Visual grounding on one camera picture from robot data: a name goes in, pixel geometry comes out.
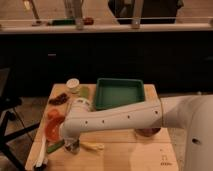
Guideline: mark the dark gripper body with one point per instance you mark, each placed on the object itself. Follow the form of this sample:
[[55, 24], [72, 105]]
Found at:
[[72, 145]]

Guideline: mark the green pepper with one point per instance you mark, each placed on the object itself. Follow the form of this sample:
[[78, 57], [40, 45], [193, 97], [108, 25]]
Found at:
[[54, 147]]

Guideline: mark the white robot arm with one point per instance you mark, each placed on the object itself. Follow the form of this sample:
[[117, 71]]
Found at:
[[193, 113]]

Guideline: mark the small white cup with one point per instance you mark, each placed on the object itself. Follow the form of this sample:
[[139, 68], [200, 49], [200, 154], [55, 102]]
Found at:
[[73, 85]]

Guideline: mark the orange plastic bowl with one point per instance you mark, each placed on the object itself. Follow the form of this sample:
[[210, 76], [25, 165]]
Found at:
[[52, 129]]

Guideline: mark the orange toy fruit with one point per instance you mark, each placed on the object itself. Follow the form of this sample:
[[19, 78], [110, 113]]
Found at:
[[53, 113]]

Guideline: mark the dark red grapes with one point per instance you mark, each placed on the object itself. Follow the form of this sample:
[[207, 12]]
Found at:
[[59, 100]]

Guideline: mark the light green toy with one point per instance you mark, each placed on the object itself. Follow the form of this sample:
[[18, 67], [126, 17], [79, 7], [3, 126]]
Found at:
[[84, 92]]

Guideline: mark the green plastic bin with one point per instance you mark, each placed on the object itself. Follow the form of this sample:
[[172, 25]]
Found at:
[[114, 92]]

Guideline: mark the black office chair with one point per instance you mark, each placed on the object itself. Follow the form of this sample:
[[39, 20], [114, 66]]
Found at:
[[5, 105]]

